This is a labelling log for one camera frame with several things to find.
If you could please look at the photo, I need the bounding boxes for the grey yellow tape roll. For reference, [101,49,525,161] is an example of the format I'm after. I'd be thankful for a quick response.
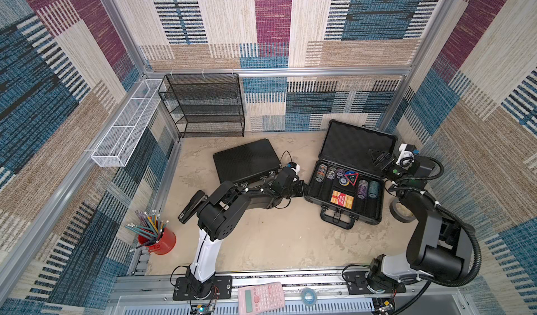
[389,198,416,224]

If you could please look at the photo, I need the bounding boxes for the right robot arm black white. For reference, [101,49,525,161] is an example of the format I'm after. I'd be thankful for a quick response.
[366,146,482,293]

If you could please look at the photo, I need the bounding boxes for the black poker case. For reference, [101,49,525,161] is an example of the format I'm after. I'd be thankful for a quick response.
[213,138,281,185]

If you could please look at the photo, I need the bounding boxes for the pink calculator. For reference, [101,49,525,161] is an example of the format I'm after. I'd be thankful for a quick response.
[238,282,285,315]

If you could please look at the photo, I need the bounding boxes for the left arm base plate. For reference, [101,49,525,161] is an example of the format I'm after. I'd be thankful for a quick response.
[172,275,233,302]

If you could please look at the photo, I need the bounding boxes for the black stapler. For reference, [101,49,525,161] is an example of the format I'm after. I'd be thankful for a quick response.
[178,190,208,224]

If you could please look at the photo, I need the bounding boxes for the black wire mesh shelf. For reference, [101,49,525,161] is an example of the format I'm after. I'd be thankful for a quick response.
[159,74,246,138]

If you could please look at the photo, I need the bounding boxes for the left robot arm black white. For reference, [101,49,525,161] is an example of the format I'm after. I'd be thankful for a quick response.
[178,162,305,298]

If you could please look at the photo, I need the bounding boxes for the orange card deck box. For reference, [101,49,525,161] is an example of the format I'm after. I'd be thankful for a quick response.
[330,191,355,210]

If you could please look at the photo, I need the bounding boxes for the poker chips in case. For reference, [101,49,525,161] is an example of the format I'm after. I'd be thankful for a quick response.
[309,163,380,203]

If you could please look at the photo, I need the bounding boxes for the red pencil cup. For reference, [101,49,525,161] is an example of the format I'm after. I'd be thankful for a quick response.
[125,210,176,256]

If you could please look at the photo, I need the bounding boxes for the blue tape roll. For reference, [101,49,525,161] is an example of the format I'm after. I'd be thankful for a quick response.
[301,288,317,307]

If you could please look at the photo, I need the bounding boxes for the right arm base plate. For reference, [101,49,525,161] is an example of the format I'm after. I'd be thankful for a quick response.
[342,271,406,295]

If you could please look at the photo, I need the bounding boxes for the grey poker case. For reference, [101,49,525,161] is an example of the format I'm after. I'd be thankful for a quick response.
[304,119,397,230]

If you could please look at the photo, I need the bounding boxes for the white wire mesh basket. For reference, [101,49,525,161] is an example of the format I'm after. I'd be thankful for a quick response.
[92,79,162,168]

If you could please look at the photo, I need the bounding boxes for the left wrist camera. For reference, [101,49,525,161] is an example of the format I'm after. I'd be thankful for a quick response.
[288,162,301,175]

